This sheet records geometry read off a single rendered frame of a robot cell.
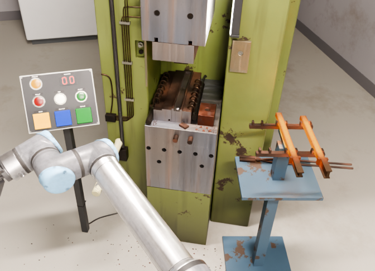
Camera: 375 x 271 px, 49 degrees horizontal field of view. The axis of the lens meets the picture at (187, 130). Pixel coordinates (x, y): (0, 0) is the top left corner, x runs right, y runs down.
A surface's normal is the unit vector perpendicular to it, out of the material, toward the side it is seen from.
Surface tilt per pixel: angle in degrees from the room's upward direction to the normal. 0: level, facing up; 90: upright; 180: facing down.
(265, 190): 0
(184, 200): 90
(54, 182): 90
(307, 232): 0
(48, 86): 60
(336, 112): 0
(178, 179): 90
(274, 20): 90
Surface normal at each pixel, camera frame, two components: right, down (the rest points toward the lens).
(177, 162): -0.15, 0.60
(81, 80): 0.25, 0.11
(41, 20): 0.25, 0.59
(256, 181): 0.04, -0.79
